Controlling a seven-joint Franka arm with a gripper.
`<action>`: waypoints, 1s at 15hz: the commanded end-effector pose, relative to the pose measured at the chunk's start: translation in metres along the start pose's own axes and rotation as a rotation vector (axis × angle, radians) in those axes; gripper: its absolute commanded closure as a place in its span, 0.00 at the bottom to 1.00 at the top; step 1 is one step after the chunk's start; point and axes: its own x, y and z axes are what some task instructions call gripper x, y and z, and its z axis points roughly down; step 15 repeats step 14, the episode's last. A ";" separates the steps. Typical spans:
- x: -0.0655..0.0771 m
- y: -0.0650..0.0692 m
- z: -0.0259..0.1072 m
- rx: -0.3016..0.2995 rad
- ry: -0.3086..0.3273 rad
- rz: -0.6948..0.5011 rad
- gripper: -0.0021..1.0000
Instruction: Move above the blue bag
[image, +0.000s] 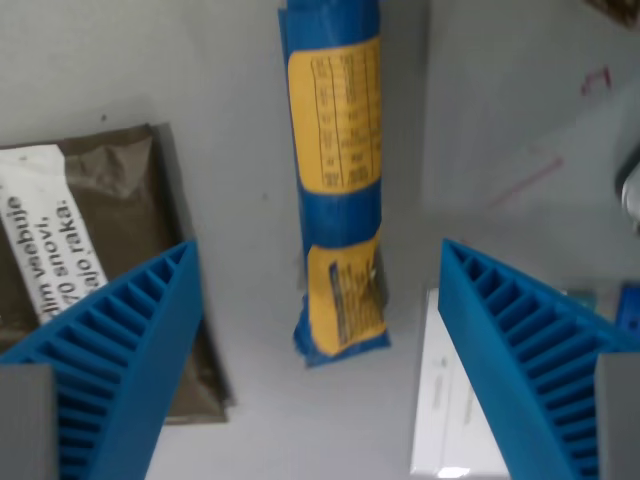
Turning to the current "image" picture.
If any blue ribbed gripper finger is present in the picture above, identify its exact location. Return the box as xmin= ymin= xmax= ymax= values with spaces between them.
xmin=0 ymin=239 xmax=201 ymax=480
xmin=437 ymin=237 xmax=640 ymax=480

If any blue bag with yellow label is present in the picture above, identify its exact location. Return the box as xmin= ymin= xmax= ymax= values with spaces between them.
xmin=276 ymin=0 xmax=392 ymax=370

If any white name badge card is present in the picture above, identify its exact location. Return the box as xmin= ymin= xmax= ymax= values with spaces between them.
xmin=408 ymin=285 xmax=599 ymax=477

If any brown tobacco pouch, white warning label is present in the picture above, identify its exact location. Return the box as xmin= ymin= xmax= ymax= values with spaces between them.
xmin=0 ymin=121 xmax=237 ymax=426

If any shiny grey metal object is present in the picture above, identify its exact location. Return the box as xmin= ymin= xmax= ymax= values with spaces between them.
xmin=614 ymin=160 xmax=640 ymax=227

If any brown textured object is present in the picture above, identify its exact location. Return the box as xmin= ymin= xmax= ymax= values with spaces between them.
xmin=582 ymin=0 xmax=640 ymax=30

